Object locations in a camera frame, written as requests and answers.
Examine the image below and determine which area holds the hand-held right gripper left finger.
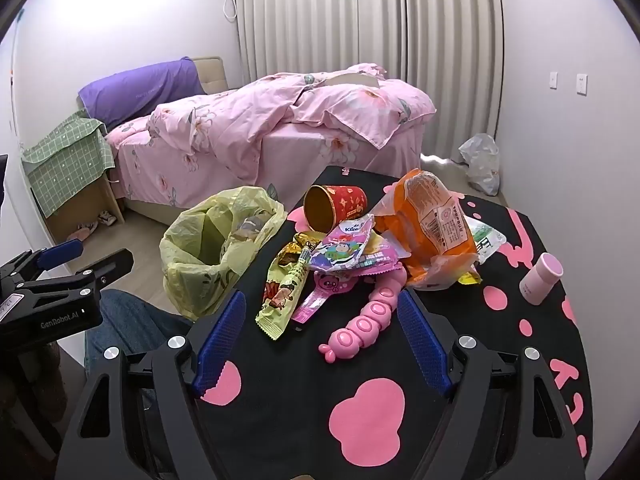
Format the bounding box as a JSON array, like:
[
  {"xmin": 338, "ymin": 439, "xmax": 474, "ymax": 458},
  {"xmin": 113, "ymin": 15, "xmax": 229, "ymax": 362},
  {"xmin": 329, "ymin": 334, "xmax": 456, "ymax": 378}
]
[{"xmin": 55, "ymin": 290, "xmax": 248, "ymax": 480}]

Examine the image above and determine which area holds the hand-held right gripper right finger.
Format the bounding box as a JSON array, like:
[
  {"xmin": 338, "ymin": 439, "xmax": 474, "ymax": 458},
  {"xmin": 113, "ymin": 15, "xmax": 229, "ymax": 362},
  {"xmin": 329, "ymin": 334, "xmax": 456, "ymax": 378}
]
[{"xmin": 397, "ymin": 290, "xmax": 586, "ymax": 480}]

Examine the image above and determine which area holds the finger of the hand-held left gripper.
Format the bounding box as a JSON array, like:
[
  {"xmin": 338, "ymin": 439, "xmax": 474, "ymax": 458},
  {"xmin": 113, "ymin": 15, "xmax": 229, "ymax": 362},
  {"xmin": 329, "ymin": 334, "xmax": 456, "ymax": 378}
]
[
  {"xmin": 0, "ymin": 239, "xmax": 84, "ymax": 286},
  {"xmin": 17, "ymin": 249, "xmax": 135, "ymax": 306}
]

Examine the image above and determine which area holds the yellow-green snack wrapper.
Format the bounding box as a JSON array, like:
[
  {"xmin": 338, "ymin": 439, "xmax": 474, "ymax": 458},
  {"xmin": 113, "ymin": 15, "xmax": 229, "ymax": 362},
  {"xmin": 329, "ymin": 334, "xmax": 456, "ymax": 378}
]
[{"xmin": 255, "ymin": 255, "xmax": 308, "ymax": 342}]

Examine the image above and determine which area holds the pink snack wrapper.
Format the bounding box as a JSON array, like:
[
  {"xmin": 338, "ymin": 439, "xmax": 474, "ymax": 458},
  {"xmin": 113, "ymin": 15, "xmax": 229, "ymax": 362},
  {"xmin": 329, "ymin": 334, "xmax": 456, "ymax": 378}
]
[{"xmin": 291, "ymin": 236, "xmax": 402, "ymax": 325}]

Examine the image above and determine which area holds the gold foil candy wrapper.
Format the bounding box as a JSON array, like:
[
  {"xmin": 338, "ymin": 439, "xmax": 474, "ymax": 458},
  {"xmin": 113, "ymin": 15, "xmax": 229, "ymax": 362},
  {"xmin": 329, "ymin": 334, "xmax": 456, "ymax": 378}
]
[{"xmin": 277, "ymin": 231, "xmax": 322, "ymax": 267}]

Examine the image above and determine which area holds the white green packet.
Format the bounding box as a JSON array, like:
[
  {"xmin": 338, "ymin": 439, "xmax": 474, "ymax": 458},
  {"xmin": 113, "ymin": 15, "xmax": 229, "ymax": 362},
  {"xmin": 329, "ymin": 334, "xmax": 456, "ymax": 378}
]
[{"xmin": 465, "ymin": 215, "xmax": 507, "ymax": 265}]

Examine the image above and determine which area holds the cartoon print tissue packet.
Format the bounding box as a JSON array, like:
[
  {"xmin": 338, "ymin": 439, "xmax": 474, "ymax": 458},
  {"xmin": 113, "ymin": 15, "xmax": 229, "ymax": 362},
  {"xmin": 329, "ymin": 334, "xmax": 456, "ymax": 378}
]
[{"xmin": 307, "ymin": 214, "xmax": 376, "ymax": 273}]

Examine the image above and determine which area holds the orange snack bag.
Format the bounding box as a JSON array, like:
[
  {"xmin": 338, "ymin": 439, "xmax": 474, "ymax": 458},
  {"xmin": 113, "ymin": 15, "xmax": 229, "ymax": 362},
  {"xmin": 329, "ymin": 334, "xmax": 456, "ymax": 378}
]
[{"xmin": 372, "ymin": 168, "xmax": 483, "ymax": 291}]

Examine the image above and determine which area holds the red paper cup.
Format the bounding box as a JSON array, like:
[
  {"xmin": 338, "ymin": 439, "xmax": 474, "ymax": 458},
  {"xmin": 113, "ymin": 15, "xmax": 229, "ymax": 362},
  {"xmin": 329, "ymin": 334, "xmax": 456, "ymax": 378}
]
[{"xmin": 303, "ymin": 184, "xmax": 370, "ymax": 233}]

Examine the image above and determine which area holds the person's left forearm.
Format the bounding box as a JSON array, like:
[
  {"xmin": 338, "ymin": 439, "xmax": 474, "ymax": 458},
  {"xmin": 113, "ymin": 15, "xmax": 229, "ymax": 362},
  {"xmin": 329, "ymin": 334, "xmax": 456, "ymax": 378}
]
[{"xmin": 0, "ymin": 342, "xmax": 86, "ymax": 466}]

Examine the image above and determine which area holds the white wardrobe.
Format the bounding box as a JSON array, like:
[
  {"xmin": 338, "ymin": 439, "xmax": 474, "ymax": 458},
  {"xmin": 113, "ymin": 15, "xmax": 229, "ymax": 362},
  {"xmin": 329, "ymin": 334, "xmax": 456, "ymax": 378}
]
[{"xmin": 0, "ymin": 10, "xmax": 88, "ymax": 356}]

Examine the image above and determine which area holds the wooden nightstand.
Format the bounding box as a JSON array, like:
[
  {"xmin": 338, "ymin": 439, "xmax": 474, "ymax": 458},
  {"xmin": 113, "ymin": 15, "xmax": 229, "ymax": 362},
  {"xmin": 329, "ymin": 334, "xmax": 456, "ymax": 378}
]
[{"xmin": 30, "ymin": 170, "xmax": 126, "ymax": 243}]

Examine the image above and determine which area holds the person's leg in jeans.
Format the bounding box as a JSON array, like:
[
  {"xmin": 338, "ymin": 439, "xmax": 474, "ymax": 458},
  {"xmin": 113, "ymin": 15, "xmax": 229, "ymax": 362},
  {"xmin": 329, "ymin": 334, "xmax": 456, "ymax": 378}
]
[{"xmin": 85, "ymin": 290, "xmax": 193, "ymax": 406}]

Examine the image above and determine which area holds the pink caterpillar toy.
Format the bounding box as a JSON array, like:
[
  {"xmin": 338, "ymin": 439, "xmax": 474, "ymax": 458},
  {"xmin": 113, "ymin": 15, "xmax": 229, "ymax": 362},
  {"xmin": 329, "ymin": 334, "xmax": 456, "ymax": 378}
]
[{"xmin": 318, "ymin": 265, "xmax": 407, "ymax": 365}]

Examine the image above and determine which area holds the green checked cloth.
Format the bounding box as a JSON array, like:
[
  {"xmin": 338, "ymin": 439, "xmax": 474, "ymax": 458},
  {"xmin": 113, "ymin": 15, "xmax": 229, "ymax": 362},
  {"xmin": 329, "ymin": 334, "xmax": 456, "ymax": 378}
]
[{"xmin": 21, "ymin": 111, "xmax": 117, "ymax": 211}]

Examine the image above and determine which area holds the pink bottle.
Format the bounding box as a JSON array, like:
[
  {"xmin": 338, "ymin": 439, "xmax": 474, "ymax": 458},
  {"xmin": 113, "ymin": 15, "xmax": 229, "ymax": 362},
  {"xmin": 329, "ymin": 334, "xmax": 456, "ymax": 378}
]
[{"xmin": 519, "ymin": 252, "xmax": 565, "ymax": 306}]

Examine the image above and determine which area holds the purple pillow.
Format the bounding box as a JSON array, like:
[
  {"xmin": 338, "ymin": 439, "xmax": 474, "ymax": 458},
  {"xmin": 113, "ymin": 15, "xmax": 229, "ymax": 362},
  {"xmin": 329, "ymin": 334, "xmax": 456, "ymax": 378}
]
[{"xmin": 78, "ymin": 57, "xmax": 208, "ymax": 128}]

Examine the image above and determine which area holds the pink floral quilt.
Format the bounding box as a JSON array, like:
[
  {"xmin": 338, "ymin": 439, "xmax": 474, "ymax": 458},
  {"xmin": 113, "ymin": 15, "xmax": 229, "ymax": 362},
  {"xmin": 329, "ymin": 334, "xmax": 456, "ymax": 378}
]
[{"xmin": 147, "ymin": 62, "xmax": 437, "ymax": 183}]

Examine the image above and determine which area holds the white plastic bag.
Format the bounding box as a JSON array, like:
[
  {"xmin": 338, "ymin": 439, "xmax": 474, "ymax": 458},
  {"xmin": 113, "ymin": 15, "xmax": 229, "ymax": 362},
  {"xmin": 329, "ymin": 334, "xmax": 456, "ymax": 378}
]
[{"xmin": 458, "ymin": 133, "xmax": 501, "ymax": 197}]

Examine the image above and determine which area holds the bed with pink sheet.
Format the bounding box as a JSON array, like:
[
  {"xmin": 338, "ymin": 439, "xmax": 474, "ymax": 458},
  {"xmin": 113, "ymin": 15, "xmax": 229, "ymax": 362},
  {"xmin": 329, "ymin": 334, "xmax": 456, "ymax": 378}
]
[{"xmin": 107, "ymin": 62, "xmax": 438, "ymax": 226}]

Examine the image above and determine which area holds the beige headboard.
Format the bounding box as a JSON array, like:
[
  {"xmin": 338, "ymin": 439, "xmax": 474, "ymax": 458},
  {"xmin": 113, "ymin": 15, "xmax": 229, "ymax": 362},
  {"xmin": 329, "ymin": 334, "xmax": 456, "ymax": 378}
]
[{"xmin": 192, "ymin": 56, "xmax": 230, "ymax": 95}]

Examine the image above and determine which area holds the beige flat object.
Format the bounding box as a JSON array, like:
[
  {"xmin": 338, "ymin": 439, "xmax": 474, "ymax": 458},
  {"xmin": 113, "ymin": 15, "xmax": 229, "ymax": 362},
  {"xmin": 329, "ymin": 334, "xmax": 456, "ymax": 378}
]
[{"xmin": 325, "ymin": 71, "xmax": 381, "ymax": 88}]

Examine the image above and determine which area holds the white pleated curtain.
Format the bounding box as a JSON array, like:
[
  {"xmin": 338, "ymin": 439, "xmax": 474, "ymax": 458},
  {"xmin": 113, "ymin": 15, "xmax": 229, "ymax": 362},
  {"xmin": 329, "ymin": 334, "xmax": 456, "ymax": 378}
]
[{"xmin": 235, "ymin": 0, "xmax": 503, "ymax": 161}]

